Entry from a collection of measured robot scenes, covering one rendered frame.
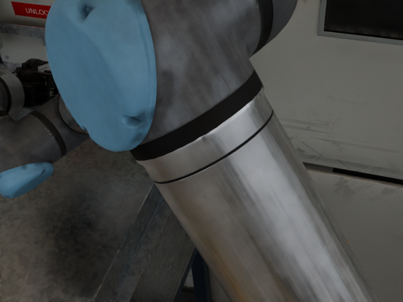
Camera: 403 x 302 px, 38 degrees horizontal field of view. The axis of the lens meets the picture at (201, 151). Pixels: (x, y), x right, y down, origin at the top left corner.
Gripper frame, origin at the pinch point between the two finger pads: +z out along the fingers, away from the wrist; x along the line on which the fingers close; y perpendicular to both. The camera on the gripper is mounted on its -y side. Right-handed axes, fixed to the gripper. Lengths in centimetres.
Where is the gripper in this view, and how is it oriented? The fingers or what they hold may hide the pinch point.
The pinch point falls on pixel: (53, 79)
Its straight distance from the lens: 128.0
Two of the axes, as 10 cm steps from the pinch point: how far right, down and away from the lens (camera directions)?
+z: 2.9, -2.2, 9.3
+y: 9.5, 1.7, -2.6
